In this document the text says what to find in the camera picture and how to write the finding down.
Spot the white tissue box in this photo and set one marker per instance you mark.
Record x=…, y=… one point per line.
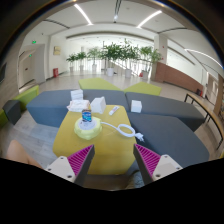
x=98, y=105

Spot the yellow table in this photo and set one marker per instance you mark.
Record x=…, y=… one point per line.
x=113, y=151

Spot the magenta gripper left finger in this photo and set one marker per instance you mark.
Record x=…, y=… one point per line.
x=73, y=168

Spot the grey sofa left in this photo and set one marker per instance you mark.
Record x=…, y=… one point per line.
x=50, y=107

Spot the red fire extinguisher box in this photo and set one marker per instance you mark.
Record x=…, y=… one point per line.
x=55, y=72

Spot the green bench left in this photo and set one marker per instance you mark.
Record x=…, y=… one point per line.
x=24, y=98

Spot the grey sofa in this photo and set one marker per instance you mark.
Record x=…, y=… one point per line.
x=50, y=107
x=168, y=127

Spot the potted plant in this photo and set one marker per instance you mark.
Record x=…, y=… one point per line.
x=71, y=59
x=111, y=53

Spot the small white box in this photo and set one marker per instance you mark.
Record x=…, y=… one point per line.
x=136, y=106

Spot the dark grey ottoman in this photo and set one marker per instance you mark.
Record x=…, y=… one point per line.
x=12, y=111

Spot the potted plant centre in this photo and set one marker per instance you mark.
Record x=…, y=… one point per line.
x=111, y=53

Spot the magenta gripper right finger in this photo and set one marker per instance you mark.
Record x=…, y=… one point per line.
x=152, y=165

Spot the round yellow-green power strip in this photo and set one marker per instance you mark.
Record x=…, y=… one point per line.
x=88, y=130

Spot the wooden bench black frame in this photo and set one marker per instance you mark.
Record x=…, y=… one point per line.
x=209, y=115

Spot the person's knee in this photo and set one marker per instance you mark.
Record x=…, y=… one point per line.
x=17, y=153

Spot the green sofa seat back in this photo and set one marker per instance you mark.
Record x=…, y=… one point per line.
x=102, y=84

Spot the grey sofa right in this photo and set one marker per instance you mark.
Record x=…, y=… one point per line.
x=168, y=127

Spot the potted plant left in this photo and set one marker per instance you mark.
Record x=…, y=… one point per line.
x=71, y=59

